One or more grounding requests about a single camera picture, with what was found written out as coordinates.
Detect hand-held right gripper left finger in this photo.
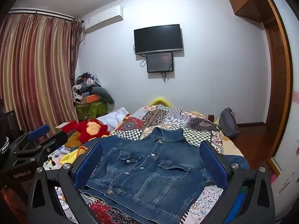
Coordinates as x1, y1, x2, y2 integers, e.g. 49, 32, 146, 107
27, 142, 104, 224

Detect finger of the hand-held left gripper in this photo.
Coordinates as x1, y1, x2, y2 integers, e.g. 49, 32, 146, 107
13, 132, 69, 163
13, 124, 50, 150

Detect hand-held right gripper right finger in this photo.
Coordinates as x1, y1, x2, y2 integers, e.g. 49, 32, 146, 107
199, 140, 276, 224

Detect blue denim jeans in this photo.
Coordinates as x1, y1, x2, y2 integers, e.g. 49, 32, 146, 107
79, 126, 250, 224

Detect pile of clothes and clutter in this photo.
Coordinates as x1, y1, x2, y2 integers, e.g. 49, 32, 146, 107
72, 71, 102, 99

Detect scattered papers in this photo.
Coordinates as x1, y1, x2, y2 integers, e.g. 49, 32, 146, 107
45, 145, 69, 171

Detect brown cardboard board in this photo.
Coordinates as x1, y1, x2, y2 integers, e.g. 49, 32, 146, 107
67, 132, 83, 150

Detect yellow fleece blanket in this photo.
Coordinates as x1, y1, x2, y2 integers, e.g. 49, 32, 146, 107
60, 146, 88, 167

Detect red plush toy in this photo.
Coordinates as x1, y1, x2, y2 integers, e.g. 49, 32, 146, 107
62, 119, 111, 144

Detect grey backpack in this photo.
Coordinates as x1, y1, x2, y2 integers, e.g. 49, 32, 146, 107
218, 107, 240, 139

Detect blue plastic item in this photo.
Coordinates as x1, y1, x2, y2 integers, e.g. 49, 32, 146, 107
229, 185, 249, 220

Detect green patterned box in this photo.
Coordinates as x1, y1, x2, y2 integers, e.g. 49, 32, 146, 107
75, 101, 108, 122

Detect orange shoebox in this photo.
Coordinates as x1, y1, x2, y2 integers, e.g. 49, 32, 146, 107
79, 94, 100, 105

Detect striped red-brown curtain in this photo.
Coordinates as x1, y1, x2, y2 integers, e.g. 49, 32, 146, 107
0, 13, 81, 132

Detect patchwork printed quilt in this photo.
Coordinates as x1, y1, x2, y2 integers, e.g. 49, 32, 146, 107
56, 105, 226, 224

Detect yellow cushion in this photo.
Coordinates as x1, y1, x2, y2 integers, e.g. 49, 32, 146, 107
148, 96, 172, 108

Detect white air conditioner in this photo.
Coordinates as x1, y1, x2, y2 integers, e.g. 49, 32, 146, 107
82, 5, 124, 32

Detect wooden overhead cabinet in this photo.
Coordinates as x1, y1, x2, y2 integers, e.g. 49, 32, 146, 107
227, 0, 273, 24

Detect black-white striped cord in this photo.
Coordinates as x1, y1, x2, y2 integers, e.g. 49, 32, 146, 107
0, 136, 10, 155

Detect wooden door frame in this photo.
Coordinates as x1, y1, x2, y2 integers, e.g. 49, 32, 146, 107
260, 0, 294, 176

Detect small black wall monitor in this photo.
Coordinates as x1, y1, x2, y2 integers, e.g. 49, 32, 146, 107
146, 52, 174, 73

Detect curtain rail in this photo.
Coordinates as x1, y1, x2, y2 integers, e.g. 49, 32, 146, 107
8, 7, 75, 21

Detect large black wall television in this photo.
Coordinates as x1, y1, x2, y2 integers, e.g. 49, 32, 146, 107
134, 24, 184, 55

